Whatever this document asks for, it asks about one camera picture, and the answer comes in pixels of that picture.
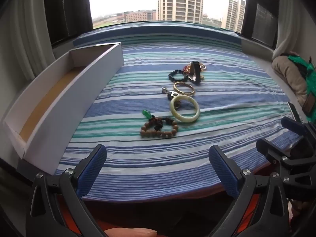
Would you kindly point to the green cloth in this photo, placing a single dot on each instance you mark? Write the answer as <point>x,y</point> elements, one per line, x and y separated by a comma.
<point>305,66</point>

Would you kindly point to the dark flat device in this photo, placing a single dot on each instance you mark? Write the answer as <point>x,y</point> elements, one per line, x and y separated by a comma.
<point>293,112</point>

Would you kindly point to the person's right hand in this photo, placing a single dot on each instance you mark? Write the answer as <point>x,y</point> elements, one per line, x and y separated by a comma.
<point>300,206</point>

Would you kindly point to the white curtain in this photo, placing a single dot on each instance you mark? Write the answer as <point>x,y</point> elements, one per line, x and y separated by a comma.
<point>27,29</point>
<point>293,17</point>

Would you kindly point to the tall tower building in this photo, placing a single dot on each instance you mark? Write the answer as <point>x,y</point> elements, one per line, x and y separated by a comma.
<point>180,0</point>

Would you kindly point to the black band watch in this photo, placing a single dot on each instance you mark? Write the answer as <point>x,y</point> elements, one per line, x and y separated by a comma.
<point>195,79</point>

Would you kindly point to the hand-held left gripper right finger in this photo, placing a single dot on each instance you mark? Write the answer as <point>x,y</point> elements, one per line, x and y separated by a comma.
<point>223,172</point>

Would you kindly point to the dark window panel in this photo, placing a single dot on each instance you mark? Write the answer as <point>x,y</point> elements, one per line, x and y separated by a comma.
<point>261,12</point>
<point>66,9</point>

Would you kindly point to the beige pillow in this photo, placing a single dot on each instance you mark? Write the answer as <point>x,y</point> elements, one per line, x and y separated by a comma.
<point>288,76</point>

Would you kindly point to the small silver pendant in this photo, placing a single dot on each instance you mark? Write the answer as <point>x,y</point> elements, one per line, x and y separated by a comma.
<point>164,90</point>

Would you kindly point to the twin tower building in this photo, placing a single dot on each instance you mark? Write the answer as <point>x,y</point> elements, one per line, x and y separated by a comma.
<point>233,14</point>

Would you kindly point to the gold bangle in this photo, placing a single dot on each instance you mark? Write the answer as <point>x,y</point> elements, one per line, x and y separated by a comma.
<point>190,93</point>

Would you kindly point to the person's left hand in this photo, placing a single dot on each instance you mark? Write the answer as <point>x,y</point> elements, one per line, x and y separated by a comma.
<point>130,233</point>

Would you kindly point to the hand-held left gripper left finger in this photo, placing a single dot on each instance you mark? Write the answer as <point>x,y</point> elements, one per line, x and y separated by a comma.
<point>90,171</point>

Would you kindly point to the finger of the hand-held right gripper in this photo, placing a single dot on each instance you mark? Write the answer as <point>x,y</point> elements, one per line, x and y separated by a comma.
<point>293,126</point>
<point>270,150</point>

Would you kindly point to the low brown building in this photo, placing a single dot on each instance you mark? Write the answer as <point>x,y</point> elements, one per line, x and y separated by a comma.
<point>139,16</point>

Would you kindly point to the blue green striped bed sheet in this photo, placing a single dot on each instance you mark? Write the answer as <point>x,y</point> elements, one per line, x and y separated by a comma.
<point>148,160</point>

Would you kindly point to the long white cardboard box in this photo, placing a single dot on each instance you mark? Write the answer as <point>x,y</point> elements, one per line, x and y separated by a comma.
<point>74,96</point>

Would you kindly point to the pale jade bangle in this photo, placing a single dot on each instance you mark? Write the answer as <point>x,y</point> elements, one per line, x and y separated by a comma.
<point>188,119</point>

